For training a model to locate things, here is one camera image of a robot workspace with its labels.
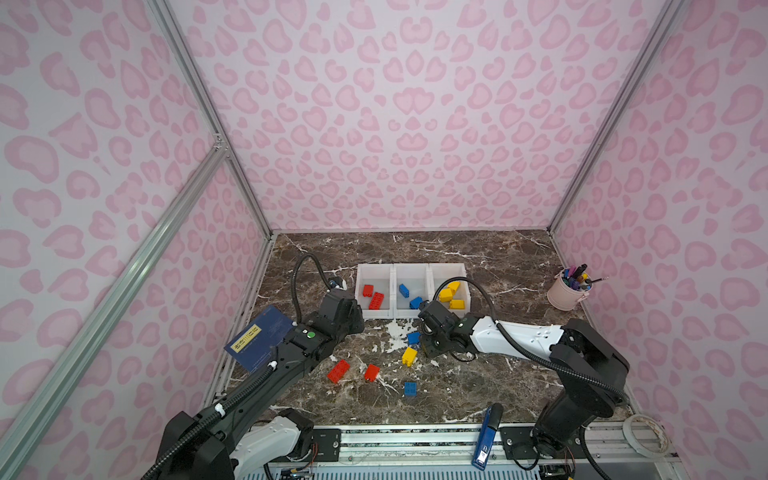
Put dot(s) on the long red lego brick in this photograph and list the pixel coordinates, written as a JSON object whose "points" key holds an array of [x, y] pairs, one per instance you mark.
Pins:
{"points": [[338, 371]]}

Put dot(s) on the white bin right compartment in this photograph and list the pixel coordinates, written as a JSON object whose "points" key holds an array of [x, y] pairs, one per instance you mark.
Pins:
{"points": [[440, 275]]}

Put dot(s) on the white tape roll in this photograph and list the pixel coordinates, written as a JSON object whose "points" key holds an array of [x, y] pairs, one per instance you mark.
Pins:
{"points": [[646, 436]]}

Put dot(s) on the white bin left compartment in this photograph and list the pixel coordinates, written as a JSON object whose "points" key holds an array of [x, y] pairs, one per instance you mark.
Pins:
{"points": [[381, 277]]}

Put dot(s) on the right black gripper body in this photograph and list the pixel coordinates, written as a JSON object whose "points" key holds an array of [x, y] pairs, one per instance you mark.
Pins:
{"points": [[435, 343]]}

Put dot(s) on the white bin middle compartment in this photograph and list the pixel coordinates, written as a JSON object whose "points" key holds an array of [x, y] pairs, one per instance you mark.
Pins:
{"points": [[414, 277]]}

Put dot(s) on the dark blue notebook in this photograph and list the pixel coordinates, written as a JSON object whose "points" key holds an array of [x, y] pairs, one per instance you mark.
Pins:
{"points": [[252, 347]]}

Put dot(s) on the blue stapler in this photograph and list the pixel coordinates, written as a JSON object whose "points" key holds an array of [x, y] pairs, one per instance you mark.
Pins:
{"points": [[486, 437]]}

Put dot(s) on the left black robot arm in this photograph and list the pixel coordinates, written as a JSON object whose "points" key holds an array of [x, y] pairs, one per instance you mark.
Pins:
{"points": [[203, 446]]}

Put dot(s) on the white bin compartment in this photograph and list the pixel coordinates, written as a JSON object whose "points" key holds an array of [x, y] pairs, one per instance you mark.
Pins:
{"points": [[414, 277], [381, 277], [440, 275]]}

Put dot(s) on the pink pen cup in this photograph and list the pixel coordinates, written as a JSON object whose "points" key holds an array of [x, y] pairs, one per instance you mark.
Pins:
{"points": [[571, 287]]}

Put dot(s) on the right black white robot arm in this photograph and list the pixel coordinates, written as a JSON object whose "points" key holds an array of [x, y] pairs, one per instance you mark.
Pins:
{"points": [[592, 372]]}

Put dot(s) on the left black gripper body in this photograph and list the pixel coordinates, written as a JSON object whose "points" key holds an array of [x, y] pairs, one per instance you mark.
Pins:
{"points": [[355, 324]]}

